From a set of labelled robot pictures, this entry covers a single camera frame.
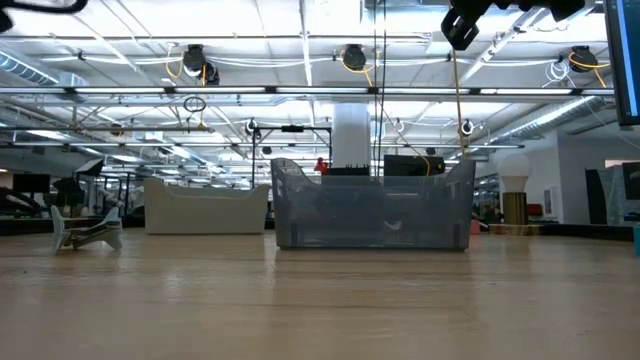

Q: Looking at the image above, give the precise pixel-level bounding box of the long ceiling light bar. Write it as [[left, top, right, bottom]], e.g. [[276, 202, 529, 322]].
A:
[[0, 85, 615, 97]]

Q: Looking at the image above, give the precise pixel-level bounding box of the grey translucent plastic bin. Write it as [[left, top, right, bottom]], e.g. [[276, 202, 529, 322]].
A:
[[270, 157, 477, 251]]

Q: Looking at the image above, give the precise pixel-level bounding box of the black background monitor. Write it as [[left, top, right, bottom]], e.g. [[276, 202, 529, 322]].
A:
[[12, 173, 52, 195]]

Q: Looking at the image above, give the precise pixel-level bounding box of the teal cloth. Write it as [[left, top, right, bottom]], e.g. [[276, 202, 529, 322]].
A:
[[599, 165, 626, 225]]

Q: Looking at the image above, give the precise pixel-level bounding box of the black low box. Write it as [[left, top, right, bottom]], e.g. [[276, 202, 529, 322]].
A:
[[328, 166, 371, 177]]

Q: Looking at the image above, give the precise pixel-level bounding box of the black computer monitor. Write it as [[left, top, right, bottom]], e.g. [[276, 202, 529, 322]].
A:
[[603, 0, 640, 127]]

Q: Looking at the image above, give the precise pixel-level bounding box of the white plastic bin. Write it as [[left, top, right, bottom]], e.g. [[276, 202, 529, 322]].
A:
[[143, 177, 272, 236]]

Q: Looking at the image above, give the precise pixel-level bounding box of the silver ventilation duct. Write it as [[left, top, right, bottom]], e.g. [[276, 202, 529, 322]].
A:
[[492, 96, 609, 145]]

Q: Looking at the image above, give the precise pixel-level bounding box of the wooden board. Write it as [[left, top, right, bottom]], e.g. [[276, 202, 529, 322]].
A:
[[488, 223, 545, 237]]

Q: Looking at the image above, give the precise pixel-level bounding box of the black hanging cable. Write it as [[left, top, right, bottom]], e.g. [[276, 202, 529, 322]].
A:
[[380, 0, 388, 186], [372, 0, 379, 186]]

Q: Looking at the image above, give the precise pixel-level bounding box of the giant light bulb model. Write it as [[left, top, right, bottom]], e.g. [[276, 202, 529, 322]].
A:
[[497, 153, 534, 225]]

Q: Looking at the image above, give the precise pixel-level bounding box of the black ceiling cable reel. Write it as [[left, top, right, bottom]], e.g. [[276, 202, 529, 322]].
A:
[[569, 45, 600, 74], [341, 43, 369, 72], [181, 43, 221, 86]]

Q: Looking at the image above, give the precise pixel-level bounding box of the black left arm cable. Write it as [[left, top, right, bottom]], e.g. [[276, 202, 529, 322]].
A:
[[0, 0, 90, 15]]

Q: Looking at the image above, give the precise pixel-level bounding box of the white building column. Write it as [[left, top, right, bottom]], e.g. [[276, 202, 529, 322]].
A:
[[332, 102, 372, 169]]

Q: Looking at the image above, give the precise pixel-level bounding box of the black lamp shade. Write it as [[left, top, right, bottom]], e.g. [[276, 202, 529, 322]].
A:
[[52, 176, 85, 207]]

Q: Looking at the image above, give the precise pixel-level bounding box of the black upright panel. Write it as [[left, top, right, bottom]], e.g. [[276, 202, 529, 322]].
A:
[[584, 168, 609, 226]]

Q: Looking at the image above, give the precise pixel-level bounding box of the black softbox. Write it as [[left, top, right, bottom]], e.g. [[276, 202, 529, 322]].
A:
[[74, 158, 106, 178]]

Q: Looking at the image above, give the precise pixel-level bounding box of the black frame stand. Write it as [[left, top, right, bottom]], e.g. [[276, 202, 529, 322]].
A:
[[251, 124, 334, 191]]

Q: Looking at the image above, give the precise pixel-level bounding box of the white staple remover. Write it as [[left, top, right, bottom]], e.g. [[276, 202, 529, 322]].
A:
[[49, 203, 124, 254]]

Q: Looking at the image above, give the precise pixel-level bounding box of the yellow hanging cord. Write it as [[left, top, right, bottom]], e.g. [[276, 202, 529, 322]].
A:
[[451, 47, 470, 161]]

